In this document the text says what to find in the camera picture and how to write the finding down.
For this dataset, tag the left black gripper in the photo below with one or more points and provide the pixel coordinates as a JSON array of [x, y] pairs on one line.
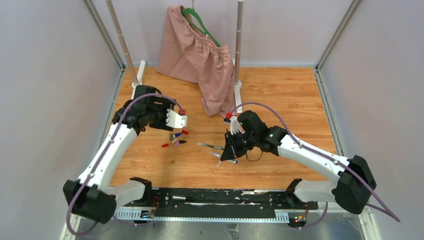
[[165, 104]]

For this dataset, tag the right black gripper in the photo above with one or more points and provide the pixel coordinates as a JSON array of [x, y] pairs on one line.
[[231, 151]]

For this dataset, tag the grey pen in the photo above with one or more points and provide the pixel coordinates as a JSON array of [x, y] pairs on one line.
[[222, 159]]

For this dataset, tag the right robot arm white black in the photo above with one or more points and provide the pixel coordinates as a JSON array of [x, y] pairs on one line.
[[349, 181]]

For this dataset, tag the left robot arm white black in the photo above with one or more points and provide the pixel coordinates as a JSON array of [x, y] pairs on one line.
[[106, 159]]

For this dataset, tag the grey pen lying apart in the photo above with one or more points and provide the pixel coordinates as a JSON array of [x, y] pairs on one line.
[[210, 146]]

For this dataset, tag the left white rack foot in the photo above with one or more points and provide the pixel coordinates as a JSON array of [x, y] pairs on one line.
[[140, 75]]

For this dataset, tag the white rack foot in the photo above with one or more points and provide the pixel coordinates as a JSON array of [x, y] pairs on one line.
[[140, 75], [237, 97]]

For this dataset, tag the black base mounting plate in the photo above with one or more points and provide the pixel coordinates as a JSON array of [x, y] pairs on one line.
[[222, 204]]

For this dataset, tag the pink cloth shorts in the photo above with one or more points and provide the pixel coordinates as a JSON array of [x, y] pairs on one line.
[[189, 55]]

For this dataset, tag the right white rack foot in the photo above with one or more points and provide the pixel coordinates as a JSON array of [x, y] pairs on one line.
[[237, 97]]

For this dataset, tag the left rack pole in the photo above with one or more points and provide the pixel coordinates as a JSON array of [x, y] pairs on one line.
[[119, 32]]

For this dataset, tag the rack pole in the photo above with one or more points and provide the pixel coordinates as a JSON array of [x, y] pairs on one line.
[[238, 44], [119, 32]]

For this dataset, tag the green clothes hanger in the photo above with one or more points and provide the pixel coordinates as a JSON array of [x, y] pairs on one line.
[[201, 27]]

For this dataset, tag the right rack pole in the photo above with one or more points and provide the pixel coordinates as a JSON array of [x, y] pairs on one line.
[[238, 44]]

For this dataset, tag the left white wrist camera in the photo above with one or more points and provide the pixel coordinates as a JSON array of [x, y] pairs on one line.
[[175, 120]]

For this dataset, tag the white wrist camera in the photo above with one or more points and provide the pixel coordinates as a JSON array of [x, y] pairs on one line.
[[175, 120], [235, 126]]

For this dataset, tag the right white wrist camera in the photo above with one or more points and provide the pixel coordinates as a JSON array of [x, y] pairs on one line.
[[235, 126]]

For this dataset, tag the aluminium frame rail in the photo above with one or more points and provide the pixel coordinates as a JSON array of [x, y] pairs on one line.
[[99, 205]]

